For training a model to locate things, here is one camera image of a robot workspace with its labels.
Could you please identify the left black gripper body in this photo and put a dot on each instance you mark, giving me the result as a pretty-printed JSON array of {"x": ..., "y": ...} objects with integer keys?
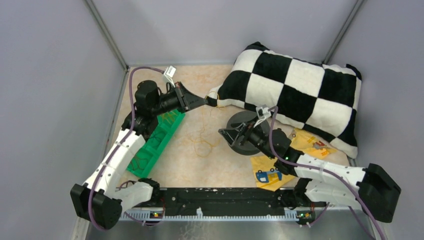
[{"x": 167, "y": 102}]

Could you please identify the white slotted cable duct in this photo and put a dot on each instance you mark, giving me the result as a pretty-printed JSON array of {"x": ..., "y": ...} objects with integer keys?
[{"x": 145, "y": 215}]

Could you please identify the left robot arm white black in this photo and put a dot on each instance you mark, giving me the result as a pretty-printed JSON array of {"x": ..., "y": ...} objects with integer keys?
[{"x": 97, "y": 200}]

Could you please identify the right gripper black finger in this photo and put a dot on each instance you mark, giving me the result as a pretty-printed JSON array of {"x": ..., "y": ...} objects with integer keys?
[
  {"x": 243, "y": 127},
  {"x": 233, "y": 138}
]

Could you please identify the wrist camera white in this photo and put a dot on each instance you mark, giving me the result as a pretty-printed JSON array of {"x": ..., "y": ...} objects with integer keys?
[
  {"x": 263, "y": 112},
  {"x": 168, "y": 74}
]

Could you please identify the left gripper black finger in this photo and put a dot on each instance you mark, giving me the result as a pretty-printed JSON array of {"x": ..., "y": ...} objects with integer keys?
[
  {"x": 189, "y": 106},
  {"x": 184, "y": 95}
]

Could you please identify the green compartment tray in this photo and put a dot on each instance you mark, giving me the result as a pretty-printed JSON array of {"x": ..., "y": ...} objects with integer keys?
[{"x": 147, "y": 156}]

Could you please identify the yellow cloth with car print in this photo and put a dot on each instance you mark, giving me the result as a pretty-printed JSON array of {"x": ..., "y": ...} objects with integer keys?
[{"x": 266, "y": 174}]

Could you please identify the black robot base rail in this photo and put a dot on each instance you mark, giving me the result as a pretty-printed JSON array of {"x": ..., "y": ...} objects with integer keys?
[{"x": 227, "y": 202}]

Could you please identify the black white checkered pillow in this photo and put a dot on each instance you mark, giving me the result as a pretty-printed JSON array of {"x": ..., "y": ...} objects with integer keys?
[{"x": 318, "y": 98}]

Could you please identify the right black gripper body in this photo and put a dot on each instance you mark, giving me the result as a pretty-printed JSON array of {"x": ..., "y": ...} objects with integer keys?
[{"x": 258, "y": 138}]

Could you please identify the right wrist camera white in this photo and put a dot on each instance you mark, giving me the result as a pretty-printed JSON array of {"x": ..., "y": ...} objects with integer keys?
[{"x": 263, "y": 112}]

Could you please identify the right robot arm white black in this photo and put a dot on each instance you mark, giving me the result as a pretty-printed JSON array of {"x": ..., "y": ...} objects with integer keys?
[{"x": 370, "y": 189}]

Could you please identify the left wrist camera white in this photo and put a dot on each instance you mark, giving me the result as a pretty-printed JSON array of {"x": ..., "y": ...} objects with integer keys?
[{"x": 168, "y": 74}]

